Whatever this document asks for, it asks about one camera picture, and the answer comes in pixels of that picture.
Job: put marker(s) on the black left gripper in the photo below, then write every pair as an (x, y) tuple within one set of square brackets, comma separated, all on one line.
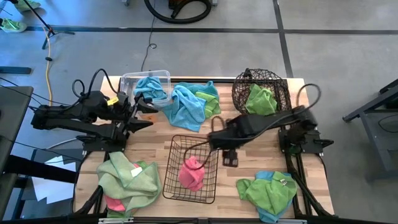
[(128, 112)]

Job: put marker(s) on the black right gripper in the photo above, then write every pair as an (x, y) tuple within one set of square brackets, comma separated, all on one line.
[(224, 141)]

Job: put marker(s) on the pale green microfiber towel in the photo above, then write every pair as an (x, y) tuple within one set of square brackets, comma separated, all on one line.
[(130, 189)]

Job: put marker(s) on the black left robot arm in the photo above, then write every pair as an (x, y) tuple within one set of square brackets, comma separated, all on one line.
[(77, 109)]

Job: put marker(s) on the spray bottle with orange liquid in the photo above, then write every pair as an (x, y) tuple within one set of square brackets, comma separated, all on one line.
[(151, 118)]

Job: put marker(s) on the yellow label tag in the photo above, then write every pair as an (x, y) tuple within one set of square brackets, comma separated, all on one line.
[(112, 101)]

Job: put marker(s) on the clear plastic bin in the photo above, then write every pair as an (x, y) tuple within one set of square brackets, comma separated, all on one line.
[(127, 84)]

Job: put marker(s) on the dark woven round basket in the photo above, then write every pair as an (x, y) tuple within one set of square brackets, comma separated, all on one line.
[(239, 93)]

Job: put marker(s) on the white paper sheet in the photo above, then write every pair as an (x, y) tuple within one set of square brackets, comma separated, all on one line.
[(53, 189)]

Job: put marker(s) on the black floor beam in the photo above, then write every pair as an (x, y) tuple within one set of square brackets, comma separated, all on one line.
[(40, 171)]

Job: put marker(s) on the black tripod stand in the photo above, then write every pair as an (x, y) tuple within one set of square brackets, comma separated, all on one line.
[(62, 32)]

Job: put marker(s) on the dark vacuum cleaner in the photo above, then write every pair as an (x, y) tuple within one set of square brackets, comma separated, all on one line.
[(189, 3)]

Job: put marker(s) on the dark grey desk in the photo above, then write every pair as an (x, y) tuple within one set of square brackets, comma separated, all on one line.
[(12, 118)]

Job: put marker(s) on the black floor stand foot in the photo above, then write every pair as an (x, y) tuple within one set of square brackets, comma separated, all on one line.
[(15, 70)]

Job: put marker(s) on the dark grey side table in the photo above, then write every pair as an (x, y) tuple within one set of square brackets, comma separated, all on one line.
[(382, 140)]

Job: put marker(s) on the green shoe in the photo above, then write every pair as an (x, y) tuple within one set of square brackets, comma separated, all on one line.
[(28, 4), (12, 25)]

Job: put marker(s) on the silver metal bracket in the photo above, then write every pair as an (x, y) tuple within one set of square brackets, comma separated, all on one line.
[(290, 221), (115, 220)]

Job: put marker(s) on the black metal table frame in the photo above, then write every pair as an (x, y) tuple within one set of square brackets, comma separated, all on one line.
[(312, 200)]

